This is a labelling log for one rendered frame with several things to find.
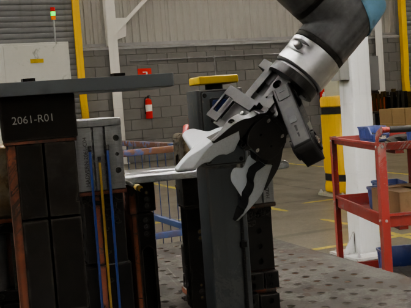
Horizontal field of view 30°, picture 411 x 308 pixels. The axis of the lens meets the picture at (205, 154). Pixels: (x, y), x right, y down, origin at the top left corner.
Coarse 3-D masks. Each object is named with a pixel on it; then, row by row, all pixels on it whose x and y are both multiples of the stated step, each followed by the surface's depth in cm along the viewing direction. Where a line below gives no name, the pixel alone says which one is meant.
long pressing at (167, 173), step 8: (152, 168) 153; (160, 168) 151; (168, 168) 150; (280, 168) 143; (128, 176) 136; (136, 176) 136; (144, 176) 136; (152, 176) 137; (160, 176) 137; (168, 176) 138; (176, 176) 138; (184, 176) 138; (192, 176) 139
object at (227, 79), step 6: (192, 78) 114; (198, 78) 110; (204, 78) 110; (210, 78) 111; (216, 78) 111; (222, 78) 111; (228, 78) 111; (234, 78) 112; (192, 84) 114; (198, 84) 111; (204, 84) 111; (210, 84) 113; (216, 84) 113
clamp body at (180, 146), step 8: (176, 136) 167; (176, 144) 168; (184, 144) 162; (176, 152) 168; (184, 152) 162; (176, 160) 170; (184, 264) 171; (184, 272) 171; (184, 280) 172; (184, 288) 171; (184, 296) 168
